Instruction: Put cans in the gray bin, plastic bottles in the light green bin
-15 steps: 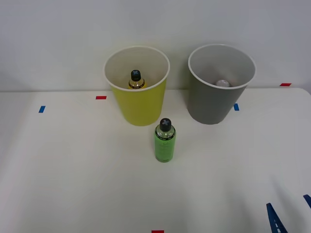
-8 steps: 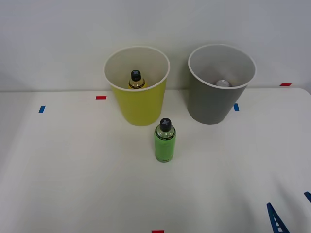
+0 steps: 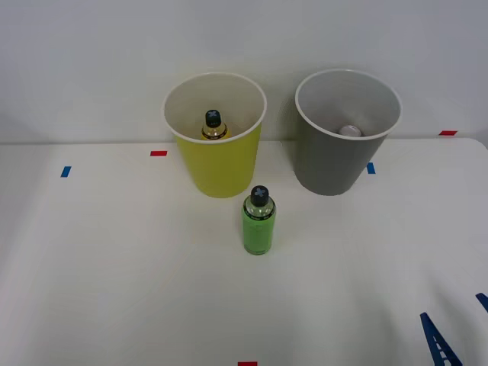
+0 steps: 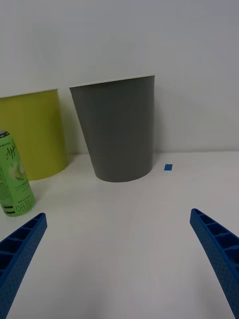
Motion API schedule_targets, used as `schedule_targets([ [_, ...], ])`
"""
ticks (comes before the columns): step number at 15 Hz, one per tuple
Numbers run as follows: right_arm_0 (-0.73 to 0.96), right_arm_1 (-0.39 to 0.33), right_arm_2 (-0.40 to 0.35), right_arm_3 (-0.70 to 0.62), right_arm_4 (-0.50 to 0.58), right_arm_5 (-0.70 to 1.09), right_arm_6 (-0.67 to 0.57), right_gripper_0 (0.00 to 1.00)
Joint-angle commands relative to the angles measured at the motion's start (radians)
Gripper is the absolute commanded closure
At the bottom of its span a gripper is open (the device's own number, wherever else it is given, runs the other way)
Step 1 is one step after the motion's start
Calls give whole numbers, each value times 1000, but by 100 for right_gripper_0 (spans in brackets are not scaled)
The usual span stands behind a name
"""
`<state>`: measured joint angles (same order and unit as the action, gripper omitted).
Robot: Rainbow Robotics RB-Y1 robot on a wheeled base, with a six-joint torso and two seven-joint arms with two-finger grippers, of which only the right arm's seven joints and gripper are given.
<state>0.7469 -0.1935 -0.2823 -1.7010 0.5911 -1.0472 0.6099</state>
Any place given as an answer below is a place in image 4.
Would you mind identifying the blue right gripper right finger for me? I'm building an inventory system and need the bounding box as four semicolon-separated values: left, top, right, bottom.
189;208;239;319

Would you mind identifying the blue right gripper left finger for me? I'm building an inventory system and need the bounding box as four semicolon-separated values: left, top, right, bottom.
0;212;48;319

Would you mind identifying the green label plastic bottle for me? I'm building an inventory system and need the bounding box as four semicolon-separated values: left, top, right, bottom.
0;129;36;217

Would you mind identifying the yellow-green plastic bin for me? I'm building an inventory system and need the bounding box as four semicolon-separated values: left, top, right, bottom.
0;88;68;182

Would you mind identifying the grey plastic bin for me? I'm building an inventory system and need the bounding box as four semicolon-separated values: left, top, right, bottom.
69;75;156;183

